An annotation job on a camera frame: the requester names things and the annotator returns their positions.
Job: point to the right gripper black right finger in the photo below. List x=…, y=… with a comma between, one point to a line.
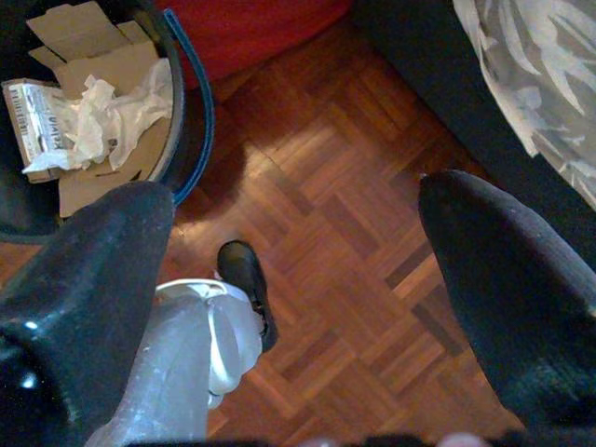
x=512, y=298

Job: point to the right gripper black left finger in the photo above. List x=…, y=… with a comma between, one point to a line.
x=102, y=261

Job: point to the white paper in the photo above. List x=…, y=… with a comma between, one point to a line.
x=121, y=112

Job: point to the brown cardboard piece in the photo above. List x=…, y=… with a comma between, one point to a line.
x=79, y=28
x=139, y=163

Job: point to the white printed carton box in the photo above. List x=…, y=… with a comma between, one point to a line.
x=32, y=116

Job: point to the black bin with blue rim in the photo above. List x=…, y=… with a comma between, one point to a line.
x=207, y=121

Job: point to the bed with beige floral sheet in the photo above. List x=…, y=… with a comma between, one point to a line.
x=535, y=70

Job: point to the large red mattress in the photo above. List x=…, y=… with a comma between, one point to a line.
x=256, y=32

